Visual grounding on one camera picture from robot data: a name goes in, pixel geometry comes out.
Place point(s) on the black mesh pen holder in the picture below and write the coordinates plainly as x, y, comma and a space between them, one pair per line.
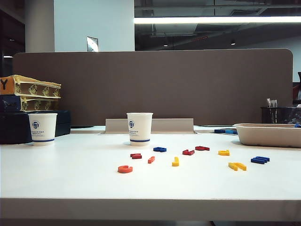
266, 115

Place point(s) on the brown desk partition panel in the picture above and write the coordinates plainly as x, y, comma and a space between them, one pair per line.
164, 82

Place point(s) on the orange letter i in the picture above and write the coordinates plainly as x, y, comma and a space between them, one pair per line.
151, 159

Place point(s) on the yellow letter n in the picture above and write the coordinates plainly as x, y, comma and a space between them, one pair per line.
234, 166

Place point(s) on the yellow letter d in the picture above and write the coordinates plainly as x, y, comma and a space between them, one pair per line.
223, 153

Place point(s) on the red and black chair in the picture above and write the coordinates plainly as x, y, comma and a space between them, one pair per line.
296, 90

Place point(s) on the orange letter c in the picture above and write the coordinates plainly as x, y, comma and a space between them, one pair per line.
122, 170

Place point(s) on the teal card with magnet letters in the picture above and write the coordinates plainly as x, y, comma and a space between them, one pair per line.
223, 131

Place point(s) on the ceiling light strip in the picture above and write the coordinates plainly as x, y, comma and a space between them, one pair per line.
211, 19

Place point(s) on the beige pulp tray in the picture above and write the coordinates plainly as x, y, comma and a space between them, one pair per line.
265, 136

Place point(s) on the silver wall plate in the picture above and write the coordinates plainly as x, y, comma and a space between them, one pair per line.
92, 44

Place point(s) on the yellow-edged box navy end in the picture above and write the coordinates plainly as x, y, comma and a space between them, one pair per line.
9, 103

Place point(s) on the red letter q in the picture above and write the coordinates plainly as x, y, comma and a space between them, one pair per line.
201, 148

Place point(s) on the silver pen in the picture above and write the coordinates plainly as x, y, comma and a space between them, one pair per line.
268, 103
274, 103

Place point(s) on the ceiling spot lamp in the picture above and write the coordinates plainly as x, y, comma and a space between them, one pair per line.
233, 42

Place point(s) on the red letter ü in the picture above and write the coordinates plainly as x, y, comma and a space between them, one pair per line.
187, 152

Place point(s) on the dark navy case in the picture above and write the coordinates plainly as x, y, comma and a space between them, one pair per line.
14, 131

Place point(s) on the white paper cup blue logo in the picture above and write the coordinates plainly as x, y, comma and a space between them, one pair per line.
141, 127
44, 129

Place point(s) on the blue letter g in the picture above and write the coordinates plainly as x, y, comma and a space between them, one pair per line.
157, 149

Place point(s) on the red letter z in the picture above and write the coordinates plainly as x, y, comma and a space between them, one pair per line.
136, 156

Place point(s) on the blue letter m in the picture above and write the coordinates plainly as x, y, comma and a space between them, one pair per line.
258, 160

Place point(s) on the yellow letter j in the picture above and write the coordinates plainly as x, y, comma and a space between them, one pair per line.
176, 162

